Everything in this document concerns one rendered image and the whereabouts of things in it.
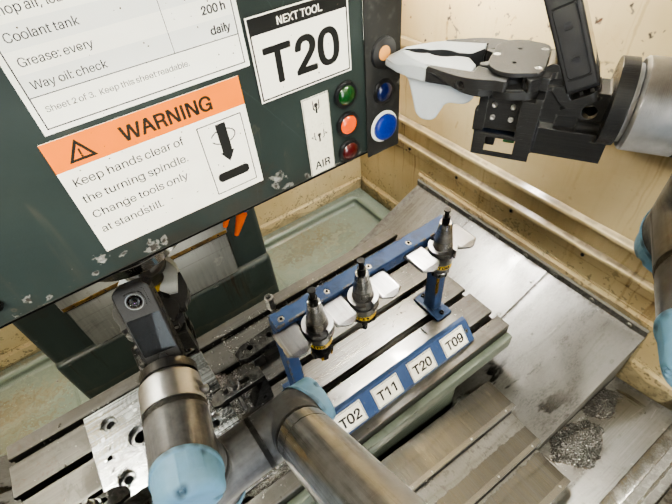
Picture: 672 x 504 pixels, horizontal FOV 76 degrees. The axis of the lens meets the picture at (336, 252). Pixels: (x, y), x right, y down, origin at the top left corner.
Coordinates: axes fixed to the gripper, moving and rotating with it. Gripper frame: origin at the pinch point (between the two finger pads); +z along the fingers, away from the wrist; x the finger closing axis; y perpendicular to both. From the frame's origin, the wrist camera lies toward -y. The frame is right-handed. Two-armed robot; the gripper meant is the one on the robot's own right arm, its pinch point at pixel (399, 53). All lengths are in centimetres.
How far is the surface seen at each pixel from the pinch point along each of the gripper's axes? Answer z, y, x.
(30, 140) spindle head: 17.2, -3.0, -26.7
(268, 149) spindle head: 8.7, 5.1, -12.0
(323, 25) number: 5.0, -4.1, -5.7
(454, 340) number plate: -9, 80, 23
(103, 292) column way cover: 77, 67, -5
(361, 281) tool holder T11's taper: 8.6, 45.6, 6.8
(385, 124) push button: 1.2, 7.4, -0.7
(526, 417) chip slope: -32, 104, 23
